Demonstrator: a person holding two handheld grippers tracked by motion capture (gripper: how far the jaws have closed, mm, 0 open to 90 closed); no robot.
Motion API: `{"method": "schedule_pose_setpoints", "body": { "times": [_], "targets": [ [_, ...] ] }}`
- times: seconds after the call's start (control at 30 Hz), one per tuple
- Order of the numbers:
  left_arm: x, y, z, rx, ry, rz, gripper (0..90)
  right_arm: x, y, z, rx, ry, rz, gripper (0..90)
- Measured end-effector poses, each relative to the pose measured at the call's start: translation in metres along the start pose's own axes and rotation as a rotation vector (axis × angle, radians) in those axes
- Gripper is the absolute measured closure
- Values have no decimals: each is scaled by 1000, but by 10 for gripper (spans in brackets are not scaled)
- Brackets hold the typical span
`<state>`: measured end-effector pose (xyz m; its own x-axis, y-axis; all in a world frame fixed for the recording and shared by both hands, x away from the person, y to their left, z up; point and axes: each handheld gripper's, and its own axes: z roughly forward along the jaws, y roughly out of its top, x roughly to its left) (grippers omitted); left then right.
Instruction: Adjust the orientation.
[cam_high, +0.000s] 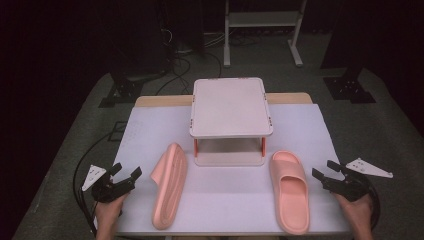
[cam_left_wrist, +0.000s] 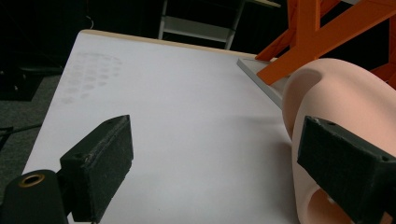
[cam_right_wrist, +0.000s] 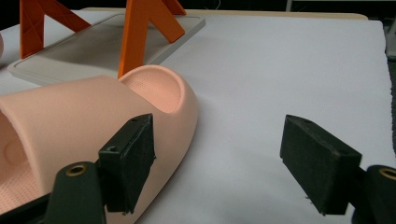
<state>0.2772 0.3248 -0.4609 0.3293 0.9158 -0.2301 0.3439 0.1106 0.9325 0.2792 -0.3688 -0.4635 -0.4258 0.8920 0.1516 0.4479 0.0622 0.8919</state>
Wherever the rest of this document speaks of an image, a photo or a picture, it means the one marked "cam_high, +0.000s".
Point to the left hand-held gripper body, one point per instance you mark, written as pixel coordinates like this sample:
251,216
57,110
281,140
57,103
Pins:
108,191

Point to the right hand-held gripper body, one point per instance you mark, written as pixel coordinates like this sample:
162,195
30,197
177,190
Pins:
350,186

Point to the pink rubber slipper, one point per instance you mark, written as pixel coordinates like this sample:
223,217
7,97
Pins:
170,186
291,196

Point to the white two-tier shoe rack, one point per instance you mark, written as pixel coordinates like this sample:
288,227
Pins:
230,110

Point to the person's left hand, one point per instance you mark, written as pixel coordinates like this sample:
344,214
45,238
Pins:
108,215

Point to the person's right hand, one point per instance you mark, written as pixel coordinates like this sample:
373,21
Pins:
356,213

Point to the wooden table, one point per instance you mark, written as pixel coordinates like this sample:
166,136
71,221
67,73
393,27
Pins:
160,100

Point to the black stand base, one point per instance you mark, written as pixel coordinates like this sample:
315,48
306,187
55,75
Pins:
128,88
348,88

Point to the white table mat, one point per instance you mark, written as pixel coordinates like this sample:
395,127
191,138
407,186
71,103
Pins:
230,200

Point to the white metal stand frame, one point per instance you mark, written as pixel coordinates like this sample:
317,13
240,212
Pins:
263,19

